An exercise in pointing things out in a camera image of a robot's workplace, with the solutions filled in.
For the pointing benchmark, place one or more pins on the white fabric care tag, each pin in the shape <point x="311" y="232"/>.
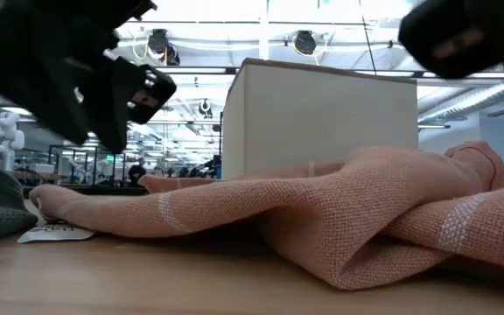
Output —
<point x="59" y="234"/>

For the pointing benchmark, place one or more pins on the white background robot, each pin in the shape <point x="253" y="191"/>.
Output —
<point x="4" y="135"/>

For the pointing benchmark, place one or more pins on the beige fabric storage box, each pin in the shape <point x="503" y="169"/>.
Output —
<point x="322" y="122"/>

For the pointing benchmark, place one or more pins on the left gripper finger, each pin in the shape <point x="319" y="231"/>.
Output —
<point x="112" y="109"/>

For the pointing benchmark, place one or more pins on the person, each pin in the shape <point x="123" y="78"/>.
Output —
<point x="137" y="175"/>

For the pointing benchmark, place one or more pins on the pink striped towel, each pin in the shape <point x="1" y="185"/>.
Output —
<point x="322" y="210"/>

